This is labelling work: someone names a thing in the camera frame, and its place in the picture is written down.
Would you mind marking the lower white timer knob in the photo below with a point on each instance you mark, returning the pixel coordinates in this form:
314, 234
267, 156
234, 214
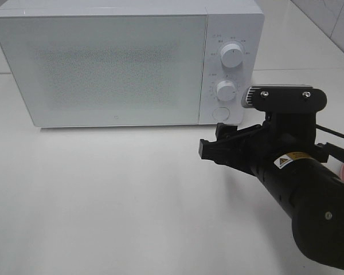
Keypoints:
226, 90

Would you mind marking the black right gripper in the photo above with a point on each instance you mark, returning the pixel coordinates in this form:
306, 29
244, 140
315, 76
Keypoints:
284, 144

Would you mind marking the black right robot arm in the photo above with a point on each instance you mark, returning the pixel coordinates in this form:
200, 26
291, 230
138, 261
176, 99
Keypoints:
315, 204

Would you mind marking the white microwave oven body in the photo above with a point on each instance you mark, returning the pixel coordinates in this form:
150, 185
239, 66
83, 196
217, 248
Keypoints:
226, 21

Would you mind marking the upper white power knob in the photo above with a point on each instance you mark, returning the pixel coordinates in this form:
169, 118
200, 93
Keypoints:
231, 54

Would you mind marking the white microwave door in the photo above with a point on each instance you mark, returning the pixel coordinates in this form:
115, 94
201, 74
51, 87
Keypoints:
107, 71

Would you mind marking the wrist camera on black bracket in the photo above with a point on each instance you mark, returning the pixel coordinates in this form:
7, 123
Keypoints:
288, 99

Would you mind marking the round door release button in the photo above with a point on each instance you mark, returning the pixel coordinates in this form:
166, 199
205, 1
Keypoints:
221, 114

